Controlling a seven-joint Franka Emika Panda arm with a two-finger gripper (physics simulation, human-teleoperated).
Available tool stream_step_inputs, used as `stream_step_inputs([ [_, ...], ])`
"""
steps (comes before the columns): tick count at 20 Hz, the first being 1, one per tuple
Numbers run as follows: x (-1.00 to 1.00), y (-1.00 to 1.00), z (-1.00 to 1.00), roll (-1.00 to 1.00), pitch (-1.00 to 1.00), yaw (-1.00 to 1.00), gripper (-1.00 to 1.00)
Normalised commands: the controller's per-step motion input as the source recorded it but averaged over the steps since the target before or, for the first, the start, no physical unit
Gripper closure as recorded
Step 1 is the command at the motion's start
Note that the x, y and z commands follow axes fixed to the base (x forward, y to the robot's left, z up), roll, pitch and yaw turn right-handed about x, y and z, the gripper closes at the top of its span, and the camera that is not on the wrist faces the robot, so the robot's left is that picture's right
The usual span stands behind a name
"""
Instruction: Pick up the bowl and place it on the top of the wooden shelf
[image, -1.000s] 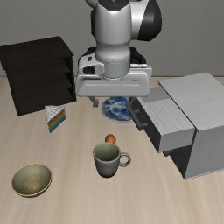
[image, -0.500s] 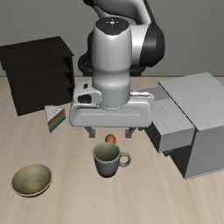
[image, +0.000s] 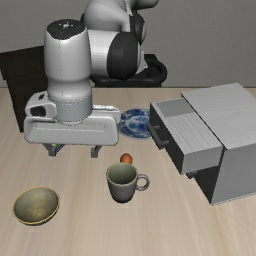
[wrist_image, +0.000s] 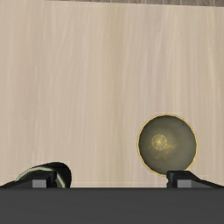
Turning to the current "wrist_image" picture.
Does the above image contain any olive bowl with yellow rim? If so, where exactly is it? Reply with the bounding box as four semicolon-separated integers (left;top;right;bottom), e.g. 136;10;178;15
136;113;199;178

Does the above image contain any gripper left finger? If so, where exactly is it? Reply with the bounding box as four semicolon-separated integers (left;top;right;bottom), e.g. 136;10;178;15
0;170;58;189

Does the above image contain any black and white bowl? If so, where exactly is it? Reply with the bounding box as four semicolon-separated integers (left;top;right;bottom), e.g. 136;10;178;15
15;161;73;189

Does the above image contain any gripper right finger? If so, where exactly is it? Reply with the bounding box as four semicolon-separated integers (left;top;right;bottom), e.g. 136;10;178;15
165;170;224;189

